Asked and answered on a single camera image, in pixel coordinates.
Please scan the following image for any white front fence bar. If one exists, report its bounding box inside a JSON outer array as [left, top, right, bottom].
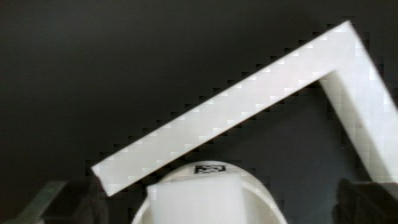
[[93, 22, 356, 194]]

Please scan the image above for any white stool leg with tag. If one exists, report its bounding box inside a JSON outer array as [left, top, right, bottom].
[[148, 164, 247, 224]]

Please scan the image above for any white right fence bar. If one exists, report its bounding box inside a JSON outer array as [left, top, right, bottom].
[[320, 22, 398, 183]]

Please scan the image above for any white round stool seat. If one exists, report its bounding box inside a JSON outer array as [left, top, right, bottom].
[[132, 161, 288, 224]]

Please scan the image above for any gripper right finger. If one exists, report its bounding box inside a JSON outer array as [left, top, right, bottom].
[[334, 179, 398, 224]]

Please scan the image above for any white fence bar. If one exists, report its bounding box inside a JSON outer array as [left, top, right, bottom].
[[93, 22, 356, 194], [320, 22, 398, 183]]

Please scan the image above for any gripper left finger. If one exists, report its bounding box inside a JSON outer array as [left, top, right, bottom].
[[11, 178, 110, 224]]

